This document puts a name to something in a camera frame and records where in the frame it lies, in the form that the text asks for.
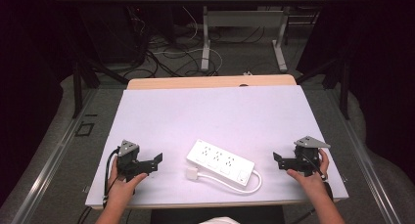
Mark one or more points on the white power strip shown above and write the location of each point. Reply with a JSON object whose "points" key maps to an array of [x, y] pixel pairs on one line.
{"points": [[218, 162]]}

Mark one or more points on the person's left hand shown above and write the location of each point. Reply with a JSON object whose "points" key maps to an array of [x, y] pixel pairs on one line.
{"points": [[120, 191]]}

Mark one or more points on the dark equipment cabinet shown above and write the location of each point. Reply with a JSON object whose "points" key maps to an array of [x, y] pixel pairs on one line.
{"points": [[111, 31]]}

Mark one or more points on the dark curtain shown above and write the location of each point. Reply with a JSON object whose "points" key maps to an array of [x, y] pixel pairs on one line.
{"points": [[381, 70], [29, 70]]}

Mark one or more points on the white table mat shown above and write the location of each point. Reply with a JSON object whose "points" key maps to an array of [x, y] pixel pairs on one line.
{"points": [[212, 119]]}

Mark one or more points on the white power plug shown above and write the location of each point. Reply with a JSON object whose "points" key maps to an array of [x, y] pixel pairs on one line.
{"points": [[192, 173]]}

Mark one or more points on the white-legged desk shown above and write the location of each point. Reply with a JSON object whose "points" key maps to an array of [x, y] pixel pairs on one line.
{"points": [[244, 20]]}

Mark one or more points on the wooden table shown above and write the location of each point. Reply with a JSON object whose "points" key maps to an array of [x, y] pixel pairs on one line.
{"points": [[208, 81]]}

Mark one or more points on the metal floor rail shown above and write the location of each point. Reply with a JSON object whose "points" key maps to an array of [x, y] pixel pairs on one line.
{"points": [[362, 158], [49, 165]]}

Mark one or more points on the person's white clothing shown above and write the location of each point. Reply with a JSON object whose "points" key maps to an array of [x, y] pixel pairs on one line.
{"points": [[219, 221]]}

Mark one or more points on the person's right hand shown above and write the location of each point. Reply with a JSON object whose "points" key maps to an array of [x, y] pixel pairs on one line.
{"points": [[313, 185]]}

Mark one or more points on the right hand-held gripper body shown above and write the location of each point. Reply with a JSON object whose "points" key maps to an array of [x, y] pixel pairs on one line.
{"points": [[306, 157]]}

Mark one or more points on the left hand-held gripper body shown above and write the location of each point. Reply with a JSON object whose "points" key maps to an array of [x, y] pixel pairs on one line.
{"points": [[128, 158]]}

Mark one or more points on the black metal stand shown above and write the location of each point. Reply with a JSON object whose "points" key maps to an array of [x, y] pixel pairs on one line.
{"points": [[81, 87], [342, 87]]}

